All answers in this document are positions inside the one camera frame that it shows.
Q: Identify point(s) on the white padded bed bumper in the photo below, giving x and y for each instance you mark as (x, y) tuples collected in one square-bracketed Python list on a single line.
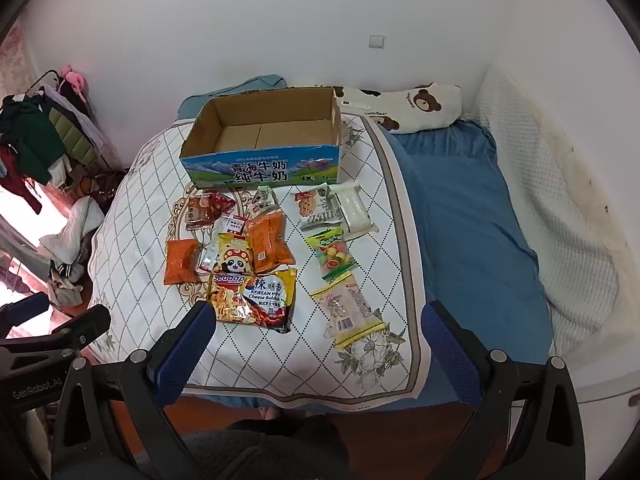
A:
[(550, 210)]

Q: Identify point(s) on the pink plush toy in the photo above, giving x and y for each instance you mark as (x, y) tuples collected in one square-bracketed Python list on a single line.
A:
[(74, 77)]

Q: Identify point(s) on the white wall switch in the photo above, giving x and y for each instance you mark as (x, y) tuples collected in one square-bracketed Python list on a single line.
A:
[(377, 42)]

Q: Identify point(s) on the white bread packet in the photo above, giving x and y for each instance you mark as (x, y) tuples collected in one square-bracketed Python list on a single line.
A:
[(355, 212)]

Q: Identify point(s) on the blue bed sheet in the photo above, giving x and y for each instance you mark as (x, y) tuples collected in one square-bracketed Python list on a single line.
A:
[(465, 235)]

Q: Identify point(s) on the white garment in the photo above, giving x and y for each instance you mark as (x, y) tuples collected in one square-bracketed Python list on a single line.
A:
[(70, 230)]

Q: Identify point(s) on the small red white sachet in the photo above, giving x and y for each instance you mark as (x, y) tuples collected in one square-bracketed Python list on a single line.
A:
[(207, 259)]

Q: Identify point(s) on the cardboard box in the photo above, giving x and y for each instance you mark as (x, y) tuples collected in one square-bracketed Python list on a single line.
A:
[(260, 175)]

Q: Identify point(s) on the teal pillow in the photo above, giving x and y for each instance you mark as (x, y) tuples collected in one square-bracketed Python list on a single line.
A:
[(260, 82)]

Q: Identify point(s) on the small orange snack packet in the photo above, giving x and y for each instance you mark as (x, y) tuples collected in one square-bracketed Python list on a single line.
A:
[(180, 262)]

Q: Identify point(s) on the bear print pillow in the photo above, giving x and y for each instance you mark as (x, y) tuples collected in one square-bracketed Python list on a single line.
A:
[(430, 105)]

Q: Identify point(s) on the white cookie packet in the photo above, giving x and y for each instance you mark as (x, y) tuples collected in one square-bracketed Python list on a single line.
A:
[(310, 202)]

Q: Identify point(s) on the dark green jacket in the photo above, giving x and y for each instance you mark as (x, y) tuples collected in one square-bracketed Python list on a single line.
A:
[(30, 145)]

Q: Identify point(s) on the large orange snack packet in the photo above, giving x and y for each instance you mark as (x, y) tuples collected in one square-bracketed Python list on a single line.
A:
[(270, 242)]

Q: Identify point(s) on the clear yellow-edged snack packet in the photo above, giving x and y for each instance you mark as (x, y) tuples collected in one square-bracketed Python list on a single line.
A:
[(347, 310)]

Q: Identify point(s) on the yellow panda snack packet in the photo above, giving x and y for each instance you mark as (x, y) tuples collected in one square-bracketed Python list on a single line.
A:
[(234, 257)]

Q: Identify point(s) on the black clothes rack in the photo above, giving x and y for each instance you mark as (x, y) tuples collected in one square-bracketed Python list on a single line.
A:
[(42, 77)]

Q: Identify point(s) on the grey white snack packet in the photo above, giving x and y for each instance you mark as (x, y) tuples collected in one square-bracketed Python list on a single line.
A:
[(320, 221)]

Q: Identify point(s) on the olive padded vest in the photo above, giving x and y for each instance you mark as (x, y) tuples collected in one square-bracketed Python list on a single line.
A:
[(70, 132)]

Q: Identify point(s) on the white remote control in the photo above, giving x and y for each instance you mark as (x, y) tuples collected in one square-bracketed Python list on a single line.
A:
[(356, 105)]

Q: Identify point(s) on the colourful candy bag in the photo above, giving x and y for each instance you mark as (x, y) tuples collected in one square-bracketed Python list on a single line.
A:
[(332, 255)]

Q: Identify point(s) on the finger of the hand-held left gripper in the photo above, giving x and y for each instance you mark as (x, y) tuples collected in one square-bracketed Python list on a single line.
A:
[(82, 325), (22, 312)]

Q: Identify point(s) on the red clear snack packet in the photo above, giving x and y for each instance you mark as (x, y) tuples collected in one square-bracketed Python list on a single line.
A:
[(207, 207)]

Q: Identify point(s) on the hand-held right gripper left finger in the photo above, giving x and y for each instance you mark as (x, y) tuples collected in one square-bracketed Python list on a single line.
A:
[(187, 347)]

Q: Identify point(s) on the small green white packet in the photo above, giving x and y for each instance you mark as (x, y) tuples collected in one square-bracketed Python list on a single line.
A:
[(263, 199)]

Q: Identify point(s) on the white diamond-patterned quilt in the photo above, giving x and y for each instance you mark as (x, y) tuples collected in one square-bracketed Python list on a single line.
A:
[(145, 210)]

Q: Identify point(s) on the yellow instant noodle packet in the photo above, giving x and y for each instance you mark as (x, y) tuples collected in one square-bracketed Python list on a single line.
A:
[(250, 300)]

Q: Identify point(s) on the person's dark fleece clothing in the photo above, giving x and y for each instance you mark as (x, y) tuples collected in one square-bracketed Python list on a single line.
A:
[(265, 452)]

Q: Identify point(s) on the long red white snack packet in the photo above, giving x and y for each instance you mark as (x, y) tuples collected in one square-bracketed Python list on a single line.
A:
[(235, 224)]

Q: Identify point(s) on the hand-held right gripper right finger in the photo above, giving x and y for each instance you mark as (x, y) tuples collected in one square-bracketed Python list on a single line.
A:
[(445, 347)]

